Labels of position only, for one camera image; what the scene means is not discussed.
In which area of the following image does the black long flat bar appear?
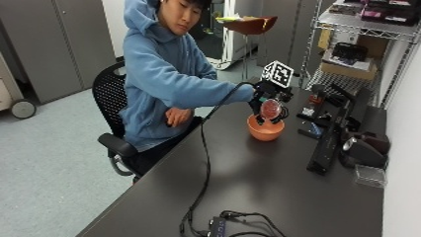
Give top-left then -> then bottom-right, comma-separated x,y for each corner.
305,98 -> 355,176

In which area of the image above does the black mesh office chair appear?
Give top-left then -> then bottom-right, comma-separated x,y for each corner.
90,60 -> 146,178

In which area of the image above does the red round fruit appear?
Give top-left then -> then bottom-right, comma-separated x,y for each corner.
259,98 -> 282,120

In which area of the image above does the white wheeled cart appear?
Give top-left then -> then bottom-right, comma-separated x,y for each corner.
0,52 -> 38,120

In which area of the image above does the metal wire shelf rack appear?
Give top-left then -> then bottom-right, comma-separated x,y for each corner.
298,0 -> 421,109

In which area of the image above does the black hub box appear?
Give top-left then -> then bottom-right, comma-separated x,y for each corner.
206,215 -> 229,237

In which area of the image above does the black cable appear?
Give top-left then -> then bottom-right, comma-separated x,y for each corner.
177,82 -> 255,237

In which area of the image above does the black rounded speaker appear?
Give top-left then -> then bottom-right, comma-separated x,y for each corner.
341,135 -> 389,169

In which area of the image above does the cardboard box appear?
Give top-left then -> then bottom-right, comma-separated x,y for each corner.
318,60 -> 378,81

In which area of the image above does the white cube with black markers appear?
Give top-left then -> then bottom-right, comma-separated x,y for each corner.
261,60 -> 294,89

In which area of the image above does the brown bar stool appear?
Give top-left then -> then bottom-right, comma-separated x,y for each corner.
217,15 -> 278,81

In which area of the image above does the the person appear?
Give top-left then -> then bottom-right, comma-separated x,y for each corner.
118,0 -> 257,184

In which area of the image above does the clear plastic box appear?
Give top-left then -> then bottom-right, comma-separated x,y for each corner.
353,163 -> 387,190

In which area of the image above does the small black device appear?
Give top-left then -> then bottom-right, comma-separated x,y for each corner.
297,120 -> 326,140

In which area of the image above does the black stand with red part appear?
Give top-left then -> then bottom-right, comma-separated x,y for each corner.
295,84 -> 334,121

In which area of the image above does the black bag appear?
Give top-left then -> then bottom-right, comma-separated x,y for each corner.
330,41 -> 369,63

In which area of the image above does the grey cabinet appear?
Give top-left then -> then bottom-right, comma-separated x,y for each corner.
0,0 -> 118,106

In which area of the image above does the orange bowl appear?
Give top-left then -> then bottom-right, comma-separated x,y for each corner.
246,114 -> 285,142

